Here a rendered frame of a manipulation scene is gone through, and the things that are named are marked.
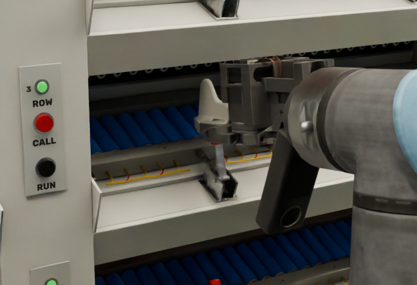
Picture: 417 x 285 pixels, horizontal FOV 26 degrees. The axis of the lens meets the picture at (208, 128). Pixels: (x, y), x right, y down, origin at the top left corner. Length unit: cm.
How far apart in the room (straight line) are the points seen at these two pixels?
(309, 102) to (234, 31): 20
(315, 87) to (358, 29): 28
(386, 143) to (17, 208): 36
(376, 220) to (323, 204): 37
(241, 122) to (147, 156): 15
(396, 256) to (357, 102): 12
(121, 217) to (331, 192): 26
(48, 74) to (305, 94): 24
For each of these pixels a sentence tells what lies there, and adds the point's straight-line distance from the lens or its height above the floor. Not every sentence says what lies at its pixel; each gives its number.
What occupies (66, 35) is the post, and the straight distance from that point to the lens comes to 84.
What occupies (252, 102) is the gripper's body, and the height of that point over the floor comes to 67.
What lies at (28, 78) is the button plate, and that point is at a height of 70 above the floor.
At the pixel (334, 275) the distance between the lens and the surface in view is 119.
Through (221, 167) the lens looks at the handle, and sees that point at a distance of 97.
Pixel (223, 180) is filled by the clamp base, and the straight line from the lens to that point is 97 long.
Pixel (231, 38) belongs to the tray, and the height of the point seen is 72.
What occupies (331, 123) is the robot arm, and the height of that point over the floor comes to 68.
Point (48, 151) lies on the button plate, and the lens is 85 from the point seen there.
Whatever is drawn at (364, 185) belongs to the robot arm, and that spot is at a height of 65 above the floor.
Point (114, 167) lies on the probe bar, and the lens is 96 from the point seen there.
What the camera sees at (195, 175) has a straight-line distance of 99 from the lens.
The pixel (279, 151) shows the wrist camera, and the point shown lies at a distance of 84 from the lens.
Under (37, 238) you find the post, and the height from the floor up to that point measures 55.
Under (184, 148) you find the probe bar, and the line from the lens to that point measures 100.
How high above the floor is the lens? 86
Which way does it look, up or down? 14 degrees down
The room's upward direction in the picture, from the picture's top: straight up
